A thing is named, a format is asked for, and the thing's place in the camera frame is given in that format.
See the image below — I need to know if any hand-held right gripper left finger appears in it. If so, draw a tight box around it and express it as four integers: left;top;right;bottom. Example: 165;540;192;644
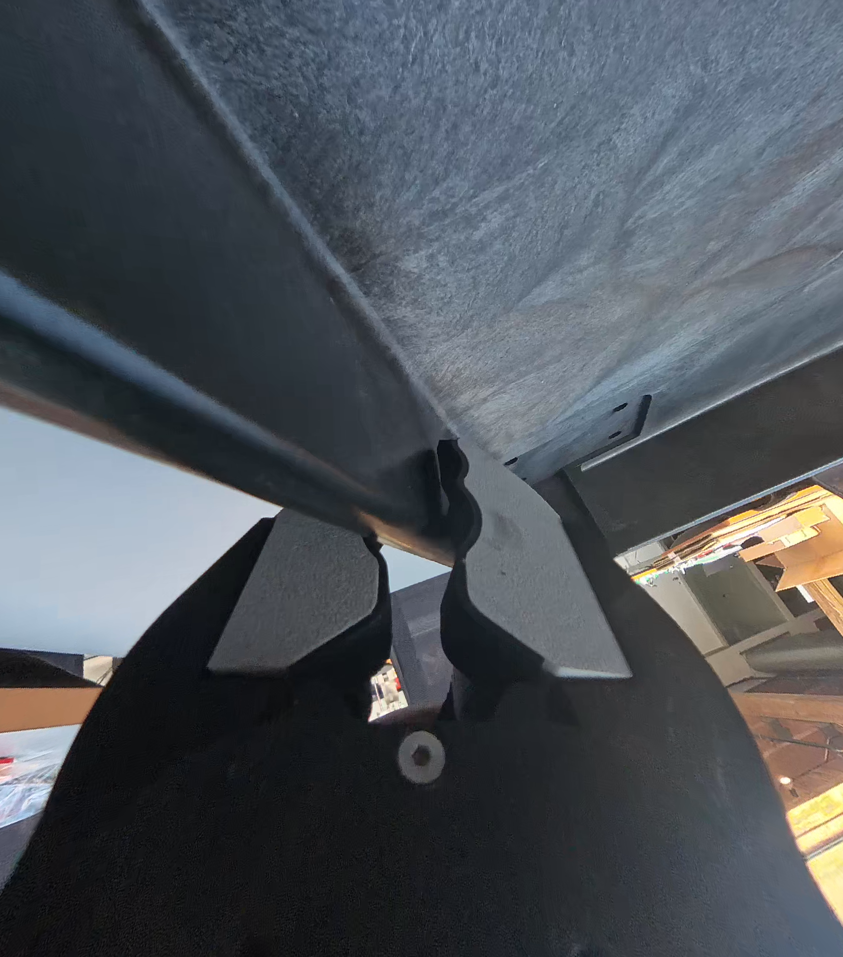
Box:
207;507;394;720

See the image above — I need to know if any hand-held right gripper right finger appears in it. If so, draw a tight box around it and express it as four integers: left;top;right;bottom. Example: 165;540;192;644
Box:
436;440;633;722

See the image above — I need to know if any deep black plastic tray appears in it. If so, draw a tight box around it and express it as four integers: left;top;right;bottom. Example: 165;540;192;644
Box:
0;0;843;569

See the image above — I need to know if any large cardboard box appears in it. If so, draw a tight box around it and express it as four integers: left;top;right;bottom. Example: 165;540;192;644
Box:
664;486;843;592

